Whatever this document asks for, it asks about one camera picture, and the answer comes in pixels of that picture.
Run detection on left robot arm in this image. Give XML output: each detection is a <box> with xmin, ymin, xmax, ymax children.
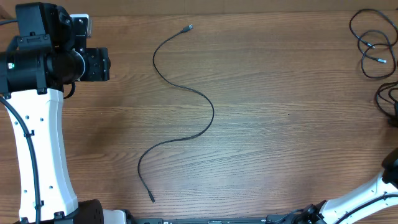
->
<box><xmin>1</xmin><ymin>2</ymin><xmax>111</xmax><ymax>223</ymax></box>

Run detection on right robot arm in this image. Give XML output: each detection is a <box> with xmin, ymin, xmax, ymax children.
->
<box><xmin>294</xmin><ymin>149</ymin><xmax>397</xmax><ymax>223</ymax></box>

